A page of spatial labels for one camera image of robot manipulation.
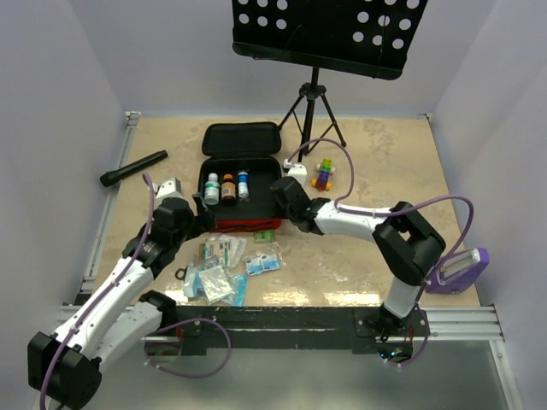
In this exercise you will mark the white gauze plastic bag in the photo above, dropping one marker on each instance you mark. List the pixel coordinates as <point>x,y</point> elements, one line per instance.
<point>215,284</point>

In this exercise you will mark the black music stand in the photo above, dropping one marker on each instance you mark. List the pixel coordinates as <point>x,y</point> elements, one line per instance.
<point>366,38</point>

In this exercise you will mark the brown medicine bottle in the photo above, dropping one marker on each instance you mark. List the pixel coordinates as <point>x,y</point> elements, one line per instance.
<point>228,189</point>

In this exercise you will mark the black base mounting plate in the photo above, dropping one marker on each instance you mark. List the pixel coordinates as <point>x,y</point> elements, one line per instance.
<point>357,329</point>

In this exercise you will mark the white blue medicine bottle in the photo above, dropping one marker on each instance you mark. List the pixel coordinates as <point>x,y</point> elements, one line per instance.
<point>243,186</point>

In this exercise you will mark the blue medical pouch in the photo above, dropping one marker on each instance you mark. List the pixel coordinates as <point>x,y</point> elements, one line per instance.
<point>191,287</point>

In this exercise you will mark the black flashlight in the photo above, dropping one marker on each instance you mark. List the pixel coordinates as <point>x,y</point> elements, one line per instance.
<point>114,177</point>

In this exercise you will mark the bandage strips plastic bag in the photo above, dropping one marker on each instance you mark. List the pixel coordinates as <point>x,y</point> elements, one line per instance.
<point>219,250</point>

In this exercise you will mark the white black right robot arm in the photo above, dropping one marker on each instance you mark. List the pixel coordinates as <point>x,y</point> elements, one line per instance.
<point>407,241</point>

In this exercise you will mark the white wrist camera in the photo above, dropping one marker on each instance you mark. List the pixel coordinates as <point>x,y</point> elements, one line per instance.
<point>296,170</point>
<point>169,188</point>

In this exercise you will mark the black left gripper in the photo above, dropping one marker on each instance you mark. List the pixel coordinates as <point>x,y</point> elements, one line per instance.
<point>205,218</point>

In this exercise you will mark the green pill blister pack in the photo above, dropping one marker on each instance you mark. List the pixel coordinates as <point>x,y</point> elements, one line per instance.
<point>264,236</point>

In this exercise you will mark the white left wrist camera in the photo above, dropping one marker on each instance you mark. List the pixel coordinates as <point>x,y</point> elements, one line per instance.
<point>169,188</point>

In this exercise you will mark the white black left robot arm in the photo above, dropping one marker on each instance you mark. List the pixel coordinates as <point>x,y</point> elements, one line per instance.
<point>68,365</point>

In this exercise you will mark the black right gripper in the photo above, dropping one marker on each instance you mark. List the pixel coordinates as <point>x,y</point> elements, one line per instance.
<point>302,189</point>

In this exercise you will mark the aluminium frame rail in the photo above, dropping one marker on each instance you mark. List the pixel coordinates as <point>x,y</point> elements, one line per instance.
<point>96,270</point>

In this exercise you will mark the colourful toy block car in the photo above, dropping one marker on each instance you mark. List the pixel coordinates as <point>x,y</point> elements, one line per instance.
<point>325,171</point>

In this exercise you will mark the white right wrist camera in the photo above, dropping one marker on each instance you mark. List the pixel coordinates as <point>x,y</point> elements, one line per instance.
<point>296,170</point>

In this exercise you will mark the white green medicine bottle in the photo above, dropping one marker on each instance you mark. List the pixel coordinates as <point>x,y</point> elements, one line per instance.
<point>211,193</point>

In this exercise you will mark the blue wipes packet bag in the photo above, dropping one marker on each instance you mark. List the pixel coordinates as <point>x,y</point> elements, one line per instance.
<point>260,263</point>

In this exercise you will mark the purple white device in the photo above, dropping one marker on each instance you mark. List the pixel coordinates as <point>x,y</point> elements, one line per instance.
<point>459,272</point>

